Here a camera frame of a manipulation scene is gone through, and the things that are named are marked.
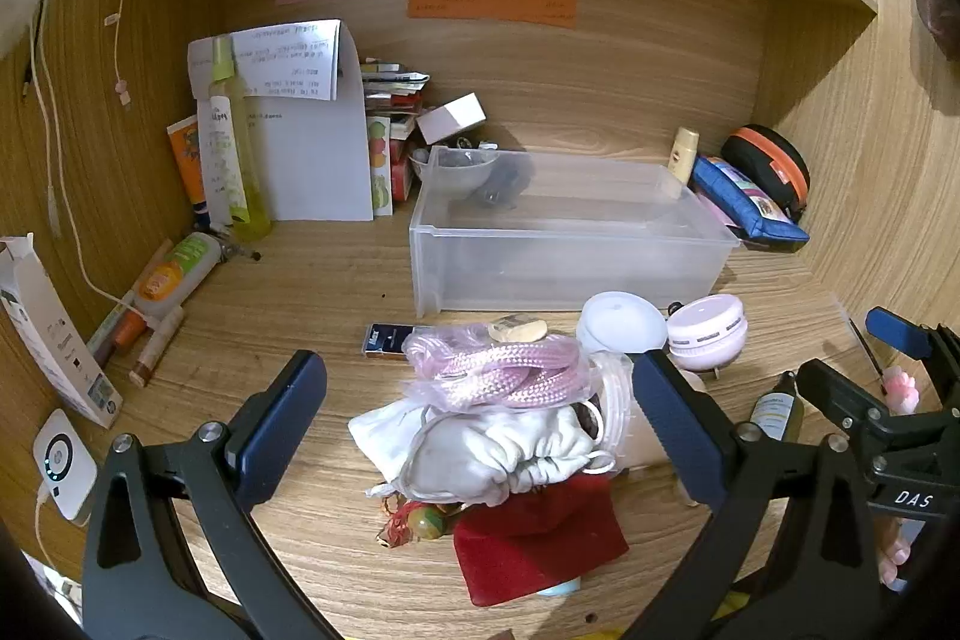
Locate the orange marker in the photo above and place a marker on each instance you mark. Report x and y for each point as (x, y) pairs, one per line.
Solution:
(124, 332)

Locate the stack of colourful packets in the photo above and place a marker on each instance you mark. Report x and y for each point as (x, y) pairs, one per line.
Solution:
(390, 85)

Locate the white tube with green label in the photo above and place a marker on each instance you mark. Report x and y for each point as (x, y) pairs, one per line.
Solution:
(176, 272)

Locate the small pink toy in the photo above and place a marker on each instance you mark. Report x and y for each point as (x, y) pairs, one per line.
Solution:
(901, 389)

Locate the dark blue box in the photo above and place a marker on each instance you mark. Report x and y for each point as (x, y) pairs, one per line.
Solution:
(386, 340)

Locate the white paper sheets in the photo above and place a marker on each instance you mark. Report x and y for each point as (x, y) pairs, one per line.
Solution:
(315, 160)

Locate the person's right hand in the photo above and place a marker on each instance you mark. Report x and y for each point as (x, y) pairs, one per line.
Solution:
(896, 554)

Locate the light blue small object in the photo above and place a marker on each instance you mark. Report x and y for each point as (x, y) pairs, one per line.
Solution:
(559, 587)

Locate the small dark bottle with label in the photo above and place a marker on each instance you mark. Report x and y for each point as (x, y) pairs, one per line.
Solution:
(772, 411)

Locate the orange and black round case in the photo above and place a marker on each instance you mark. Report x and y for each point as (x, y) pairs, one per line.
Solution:
(772, 156)

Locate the brown lip balm stick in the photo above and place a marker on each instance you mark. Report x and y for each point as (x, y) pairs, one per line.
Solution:
(154, 347)

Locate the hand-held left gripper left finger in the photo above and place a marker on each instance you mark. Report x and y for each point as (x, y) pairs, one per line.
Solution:
(281, 419)

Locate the beige eraser with black print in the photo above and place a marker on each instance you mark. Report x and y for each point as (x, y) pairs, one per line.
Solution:
(517, 329)

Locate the wooden desktop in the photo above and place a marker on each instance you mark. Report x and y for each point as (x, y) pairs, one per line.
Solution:
(315, 287)

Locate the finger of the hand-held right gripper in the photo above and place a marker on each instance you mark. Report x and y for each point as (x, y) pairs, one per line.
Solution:
(840, 392)
(900, 331)

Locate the clear plastic storage box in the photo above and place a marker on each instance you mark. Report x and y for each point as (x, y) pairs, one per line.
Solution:
(562, 265)

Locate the yellow green spray bottle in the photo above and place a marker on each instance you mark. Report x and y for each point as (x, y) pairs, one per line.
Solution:
(251, 190)

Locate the orange tube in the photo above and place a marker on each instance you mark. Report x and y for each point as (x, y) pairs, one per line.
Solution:
(187, 160)

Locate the small cream bottle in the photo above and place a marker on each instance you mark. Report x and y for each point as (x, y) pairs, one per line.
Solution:
(682, 156)

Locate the white round lid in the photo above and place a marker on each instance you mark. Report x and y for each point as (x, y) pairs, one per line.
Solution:
(619, 321)

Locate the white square charger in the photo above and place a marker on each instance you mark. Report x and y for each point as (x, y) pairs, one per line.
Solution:
(64, 460)

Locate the tall white carton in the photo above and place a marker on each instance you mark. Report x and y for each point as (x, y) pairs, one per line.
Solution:
(52, 340)

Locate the red cloth pouch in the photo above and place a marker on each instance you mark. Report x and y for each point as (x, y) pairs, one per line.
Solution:
(532, 550)

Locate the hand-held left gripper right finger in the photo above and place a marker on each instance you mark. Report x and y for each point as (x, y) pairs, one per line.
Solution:
(675, 422)

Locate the small white box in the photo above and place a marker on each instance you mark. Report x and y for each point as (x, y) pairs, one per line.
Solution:
(454, 119)

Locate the pink round device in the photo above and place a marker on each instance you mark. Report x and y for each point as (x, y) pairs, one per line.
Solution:
(709, 329)

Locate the blue pencil case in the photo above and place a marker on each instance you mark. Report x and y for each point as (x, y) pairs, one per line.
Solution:
(742, 205)

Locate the dark grey object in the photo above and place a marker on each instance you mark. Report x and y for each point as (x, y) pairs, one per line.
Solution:
(506, 183)

